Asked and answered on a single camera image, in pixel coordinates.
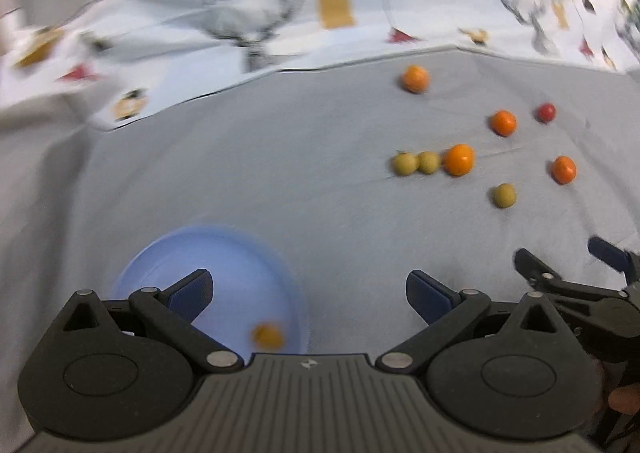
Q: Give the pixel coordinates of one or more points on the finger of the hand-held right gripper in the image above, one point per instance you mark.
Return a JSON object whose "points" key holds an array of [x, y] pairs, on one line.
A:
{"points": [[607, 252], [537, 269]]}

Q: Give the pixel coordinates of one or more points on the white printed bed sheet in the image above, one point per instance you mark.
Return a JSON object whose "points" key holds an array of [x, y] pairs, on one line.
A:
{"points": [[200, 58]]}

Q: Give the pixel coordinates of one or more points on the red cherry tomato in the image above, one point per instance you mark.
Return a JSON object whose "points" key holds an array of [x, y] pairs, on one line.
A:
{"points": [[546, 112]]}

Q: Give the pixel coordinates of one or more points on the small kumquat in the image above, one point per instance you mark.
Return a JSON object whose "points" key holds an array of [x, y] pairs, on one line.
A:
{"points": [[267, 336]]}

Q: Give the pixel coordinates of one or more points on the person's right hand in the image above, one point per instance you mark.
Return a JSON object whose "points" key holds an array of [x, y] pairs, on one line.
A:
{"points": [[624, 398]]}

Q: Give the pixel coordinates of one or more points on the blue round plate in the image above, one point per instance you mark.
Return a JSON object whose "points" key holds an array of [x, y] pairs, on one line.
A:
{"points": [[225, 273]]}

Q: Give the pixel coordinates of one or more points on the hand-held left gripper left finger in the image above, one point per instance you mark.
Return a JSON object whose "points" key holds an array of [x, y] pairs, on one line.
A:
{"points": [[192, 292]]}

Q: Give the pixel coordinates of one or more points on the green jujube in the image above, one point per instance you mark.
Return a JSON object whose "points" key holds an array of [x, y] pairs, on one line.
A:
{"points": [[428, 162], [503, 195], [404, 163]]}

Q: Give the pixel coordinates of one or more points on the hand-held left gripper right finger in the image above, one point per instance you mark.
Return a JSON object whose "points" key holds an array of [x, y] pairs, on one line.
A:
{"points": [[427, 294]]}

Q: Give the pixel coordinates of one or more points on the small orange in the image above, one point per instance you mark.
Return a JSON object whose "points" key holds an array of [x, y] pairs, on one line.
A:
{"points": [[503, 122], [416, 78], [564, 169], [459, 159]]}

